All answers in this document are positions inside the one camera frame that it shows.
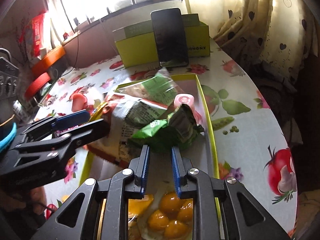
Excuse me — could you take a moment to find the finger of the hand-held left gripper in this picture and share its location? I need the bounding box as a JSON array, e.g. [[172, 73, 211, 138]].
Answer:
[[7, 119, 110, 170], [15, 110, 90, 144]]

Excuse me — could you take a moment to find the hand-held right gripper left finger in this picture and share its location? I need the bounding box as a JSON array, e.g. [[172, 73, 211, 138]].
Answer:
[[32, 144, 150, 240]]

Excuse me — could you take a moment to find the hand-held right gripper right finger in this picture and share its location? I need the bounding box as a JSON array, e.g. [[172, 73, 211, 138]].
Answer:
[[171, 146, 292, 240]]

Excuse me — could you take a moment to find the green snack packet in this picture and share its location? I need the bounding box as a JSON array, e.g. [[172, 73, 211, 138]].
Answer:
[[128, 119, 202, 153]]

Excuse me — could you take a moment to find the red and white snack packet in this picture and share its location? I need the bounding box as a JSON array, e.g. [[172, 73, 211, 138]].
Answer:
[[90, 92, 172, 162]]

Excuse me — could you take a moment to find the clear egg yolk packet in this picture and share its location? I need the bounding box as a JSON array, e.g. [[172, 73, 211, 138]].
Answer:
[[127, 191, 195, 240]]

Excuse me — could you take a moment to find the shallow yellow-green box tray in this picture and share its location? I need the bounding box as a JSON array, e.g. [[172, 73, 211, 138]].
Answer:
[[79, 74, 223, 240]]

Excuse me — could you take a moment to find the dark green foil packet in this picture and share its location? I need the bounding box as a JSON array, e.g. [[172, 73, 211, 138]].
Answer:
[[169, 104, 199, 142]]

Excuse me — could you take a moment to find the pink jelly cup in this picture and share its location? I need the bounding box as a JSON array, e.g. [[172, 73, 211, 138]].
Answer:
[[73, 89, 88, 111], [174, 94, 203, 127]]

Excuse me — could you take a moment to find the clear nut packet green label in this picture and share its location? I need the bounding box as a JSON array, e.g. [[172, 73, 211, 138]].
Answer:
[[117, 70, 181, 107]]

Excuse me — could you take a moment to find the red round lid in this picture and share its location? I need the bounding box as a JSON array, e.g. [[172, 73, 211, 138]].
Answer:
[[24, 72, 55, 98]]

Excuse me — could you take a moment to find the orange plastic tray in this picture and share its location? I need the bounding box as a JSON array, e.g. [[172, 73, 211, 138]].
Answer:
[[29, 46, 67, 80]]

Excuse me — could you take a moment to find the fruit print tablecloth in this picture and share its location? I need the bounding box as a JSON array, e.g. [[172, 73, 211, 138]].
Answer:
[[32, 39, 299, 240]]

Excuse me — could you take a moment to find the red tissue pack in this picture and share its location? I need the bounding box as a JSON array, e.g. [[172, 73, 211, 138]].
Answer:
[[29, 11, 48, 57]]

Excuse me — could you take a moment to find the yellow-green carton box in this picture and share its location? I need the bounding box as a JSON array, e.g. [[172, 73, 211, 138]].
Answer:
[[114, 14, 210, 68]]

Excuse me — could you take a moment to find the black smartphone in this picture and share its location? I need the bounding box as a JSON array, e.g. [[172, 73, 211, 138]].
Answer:
[[150, 8, 190, 68]]

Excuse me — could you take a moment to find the heart print curtain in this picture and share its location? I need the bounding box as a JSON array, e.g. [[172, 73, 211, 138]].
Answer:
[[181, 0, 314, 87]]

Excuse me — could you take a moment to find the blue strap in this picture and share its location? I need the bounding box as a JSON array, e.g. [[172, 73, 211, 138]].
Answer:
[[0, 122, 17, 153]]

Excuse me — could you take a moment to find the dark hanging cable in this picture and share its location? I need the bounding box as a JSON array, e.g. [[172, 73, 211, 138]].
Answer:
[[74, 17, 82, 68]]

